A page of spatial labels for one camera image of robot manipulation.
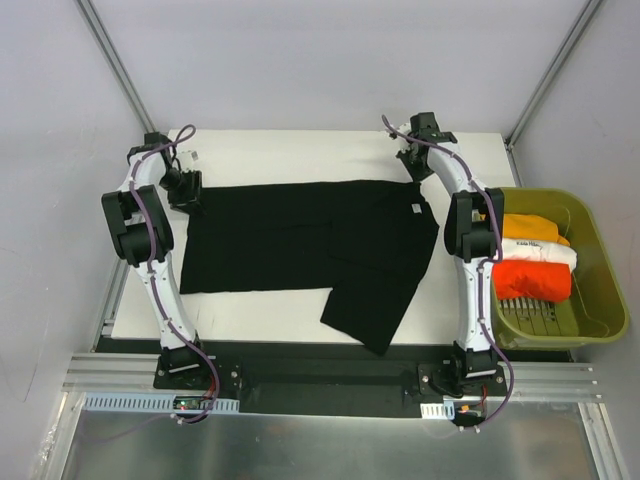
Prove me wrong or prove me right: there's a black t shirt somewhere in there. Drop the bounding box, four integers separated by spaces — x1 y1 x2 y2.
180 180 439 356

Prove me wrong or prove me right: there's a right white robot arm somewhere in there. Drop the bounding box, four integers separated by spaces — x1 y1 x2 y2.
383 112 504 398

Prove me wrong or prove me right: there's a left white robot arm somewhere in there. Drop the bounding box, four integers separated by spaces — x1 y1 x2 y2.
101 124 212 389

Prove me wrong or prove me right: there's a yellow rolled t shirt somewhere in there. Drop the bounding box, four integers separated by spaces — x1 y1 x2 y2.
502 213 570 246

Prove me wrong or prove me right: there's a white rolled t shirt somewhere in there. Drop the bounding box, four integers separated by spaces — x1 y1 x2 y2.
502 238 578 272

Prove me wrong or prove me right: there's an orange rolled t shirt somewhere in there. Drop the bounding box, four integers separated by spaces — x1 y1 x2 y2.
492 260 572 303

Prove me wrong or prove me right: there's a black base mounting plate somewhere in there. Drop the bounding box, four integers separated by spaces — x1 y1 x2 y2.
149 339 509 417

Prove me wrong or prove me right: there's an olive green plastic bin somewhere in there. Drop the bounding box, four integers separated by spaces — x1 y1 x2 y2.
492 187 629 350

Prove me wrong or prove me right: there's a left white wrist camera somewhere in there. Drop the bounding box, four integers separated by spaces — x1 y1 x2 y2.
177 150 199 171

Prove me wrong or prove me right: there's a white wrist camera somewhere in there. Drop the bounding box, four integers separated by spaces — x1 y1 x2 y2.
386 123 411 140
177 150 199 171

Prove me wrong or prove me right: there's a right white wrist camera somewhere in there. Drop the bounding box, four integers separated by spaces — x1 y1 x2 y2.
386 123 411 140

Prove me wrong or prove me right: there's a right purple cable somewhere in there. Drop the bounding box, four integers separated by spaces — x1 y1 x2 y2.
380 113 517 435

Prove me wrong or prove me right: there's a purple cable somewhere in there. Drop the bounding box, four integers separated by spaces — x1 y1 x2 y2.
127 123 224 426
380 113 517 435

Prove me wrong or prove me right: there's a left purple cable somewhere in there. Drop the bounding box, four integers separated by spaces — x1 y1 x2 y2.
127 123 224 426

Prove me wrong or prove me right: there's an aluminium frame rail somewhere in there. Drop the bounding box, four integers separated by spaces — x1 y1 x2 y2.
62 353 602 402

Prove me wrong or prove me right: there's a left aluminium corner post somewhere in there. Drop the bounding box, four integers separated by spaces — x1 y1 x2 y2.
74 0 156 133

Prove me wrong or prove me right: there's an aluminium corner post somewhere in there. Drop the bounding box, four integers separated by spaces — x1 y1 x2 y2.
505 0 605 151
74 0 156 133

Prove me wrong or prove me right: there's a left white cable duct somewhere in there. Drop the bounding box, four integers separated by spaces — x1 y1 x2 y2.
83 393 240 415

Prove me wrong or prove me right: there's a white cable duct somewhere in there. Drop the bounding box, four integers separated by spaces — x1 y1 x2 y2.
83 393 240 415
420 400 455 421

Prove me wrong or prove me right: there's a right aluminium corner post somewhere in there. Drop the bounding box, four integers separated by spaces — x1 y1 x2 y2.
505 0 605 151

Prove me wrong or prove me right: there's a right white cable duct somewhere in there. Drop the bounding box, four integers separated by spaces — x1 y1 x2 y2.
420 400 455 421

